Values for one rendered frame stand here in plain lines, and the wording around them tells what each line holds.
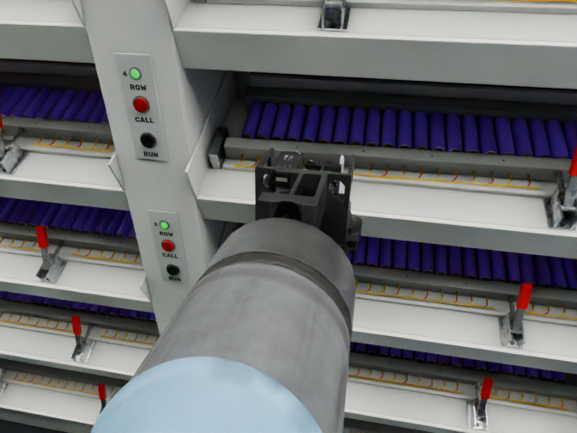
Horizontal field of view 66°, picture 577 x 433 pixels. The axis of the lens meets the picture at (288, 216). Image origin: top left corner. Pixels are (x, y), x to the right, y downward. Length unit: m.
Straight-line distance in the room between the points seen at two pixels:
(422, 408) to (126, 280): 0.53
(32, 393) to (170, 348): 1.02
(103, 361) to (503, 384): 0.70
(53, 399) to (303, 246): 0.97
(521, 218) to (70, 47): 0.54
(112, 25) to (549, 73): 0.43
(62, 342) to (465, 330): 0.72
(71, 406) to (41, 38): 0.79
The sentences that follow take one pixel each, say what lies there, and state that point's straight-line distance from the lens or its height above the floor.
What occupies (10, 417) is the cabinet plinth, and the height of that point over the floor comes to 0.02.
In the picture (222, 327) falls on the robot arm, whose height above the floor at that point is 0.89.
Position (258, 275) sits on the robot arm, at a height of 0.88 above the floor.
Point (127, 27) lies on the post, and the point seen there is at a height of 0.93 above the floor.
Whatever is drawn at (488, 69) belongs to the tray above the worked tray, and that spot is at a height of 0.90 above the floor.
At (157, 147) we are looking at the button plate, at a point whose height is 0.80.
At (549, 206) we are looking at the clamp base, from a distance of 0.58.
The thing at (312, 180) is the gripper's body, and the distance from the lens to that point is 0.31.
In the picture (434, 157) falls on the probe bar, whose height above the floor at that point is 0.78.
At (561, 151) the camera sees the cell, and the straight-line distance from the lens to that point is 0.63.
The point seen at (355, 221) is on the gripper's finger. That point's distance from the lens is 0.39.
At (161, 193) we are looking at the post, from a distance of 0.58.
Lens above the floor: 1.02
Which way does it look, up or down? 34 degrees down
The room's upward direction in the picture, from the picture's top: straight up
